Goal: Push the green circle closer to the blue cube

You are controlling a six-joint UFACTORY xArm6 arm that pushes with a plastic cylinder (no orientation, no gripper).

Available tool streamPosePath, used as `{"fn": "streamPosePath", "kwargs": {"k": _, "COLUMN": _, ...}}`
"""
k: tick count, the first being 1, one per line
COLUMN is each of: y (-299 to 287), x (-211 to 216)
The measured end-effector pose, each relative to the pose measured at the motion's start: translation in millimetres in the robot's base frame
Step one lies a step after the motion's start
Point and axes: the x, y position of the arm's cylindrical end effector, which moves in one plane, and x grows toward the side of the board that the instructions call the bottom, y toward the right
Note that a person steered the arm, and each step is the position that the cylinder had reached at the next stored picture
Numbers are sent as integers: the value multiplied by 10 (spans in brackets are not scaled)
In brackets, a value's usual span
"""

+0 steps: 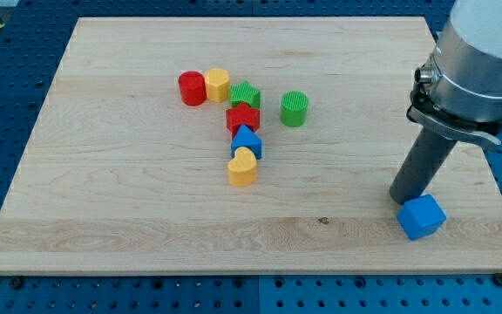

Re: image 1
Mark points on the yellow hexagon block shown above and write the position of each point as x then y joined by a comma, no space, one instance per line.
217,82

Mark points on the red star block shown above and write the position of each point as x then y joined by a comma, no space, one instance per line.
242,114

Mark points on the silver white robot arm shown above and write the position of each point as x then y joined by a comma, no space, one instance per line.
458,91

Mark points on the green cylinder block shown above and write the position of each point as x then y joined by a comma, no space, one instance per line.
294,108

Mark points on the red cylinder block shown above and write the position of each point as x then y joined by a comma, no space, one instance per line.
192,88

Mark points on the green star block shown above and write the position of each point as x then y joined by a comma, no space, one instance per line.
246,93

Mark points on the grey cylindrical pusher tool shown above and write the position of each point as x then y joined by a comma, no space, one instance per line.
424,159

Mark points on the blue cube block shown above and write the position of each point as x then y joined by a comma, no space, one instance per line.
421,217

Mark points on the yellow heart block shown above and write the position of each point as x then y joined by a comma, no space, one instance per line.
243,168

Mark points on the blue triangle block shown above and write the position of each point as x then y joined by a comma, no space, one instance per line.
245,137

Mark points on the light wooden board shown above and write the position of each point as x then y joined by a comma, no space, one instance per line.
121,178

